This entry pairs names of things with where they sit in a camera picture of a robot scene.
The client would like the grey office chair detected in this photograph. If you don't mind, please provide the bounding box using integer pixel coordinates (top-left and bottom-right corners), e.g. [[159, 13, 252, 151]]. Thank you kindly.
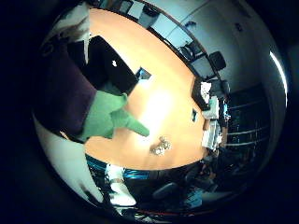
[[151, 181, 179, 201]]

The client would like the black phone on table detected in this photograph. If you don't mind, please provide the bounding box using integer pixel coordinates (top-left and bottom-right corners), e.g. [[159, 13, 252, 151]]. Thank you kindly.
[[135, 66, 152, 81]]

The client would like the clear plastic storage box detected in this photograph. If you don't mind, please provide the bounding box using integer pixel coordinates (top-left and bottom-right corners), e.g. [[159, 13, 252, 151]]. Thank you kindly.
[[201, 119, 222, 149]]

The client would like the white storage box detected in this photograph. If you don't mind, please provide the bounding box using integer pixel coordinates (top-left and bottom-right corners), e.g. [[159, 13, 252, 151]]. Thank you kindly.
[[202, 95, 221, 121]]

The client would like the black office chair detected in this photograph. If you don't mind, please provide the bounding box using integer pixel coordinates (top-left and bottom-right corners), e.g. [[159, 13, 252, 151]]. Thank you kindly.
[[207, 50, 227, 72], [210, 78, 232, 98]]

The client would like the small metallic objects cluster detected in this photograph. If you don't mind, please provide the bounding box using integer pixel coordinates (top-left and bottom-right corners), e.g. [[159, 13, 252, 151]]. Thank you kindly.
[[150, 135, 172, 157]]

